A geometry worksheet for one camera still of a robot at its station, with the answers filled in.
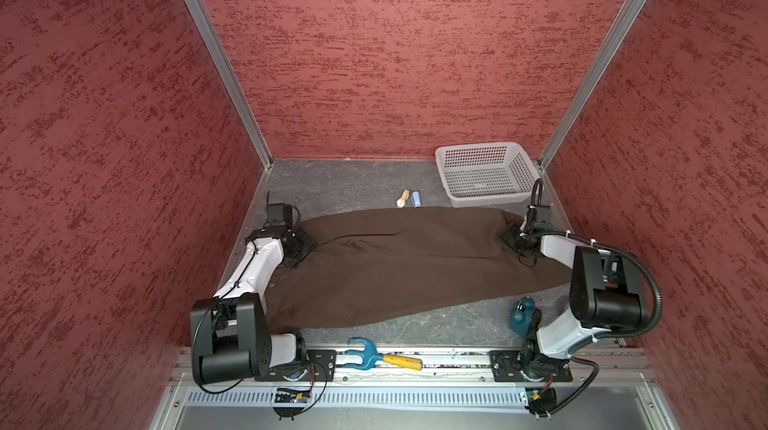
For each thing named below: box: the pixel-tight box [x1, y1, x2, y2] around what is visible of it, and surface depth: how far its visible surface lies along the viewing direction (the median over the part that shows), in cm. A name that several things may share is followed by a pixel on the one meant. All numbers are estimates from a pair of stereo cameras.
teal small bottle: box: [508, 295, 536, 337], surface depth 77 cm
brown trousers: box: [265, 206, 575, 333], surface depth 92 cm
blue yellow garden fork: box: [342, 337, 423, 371], surface depth 76 cm
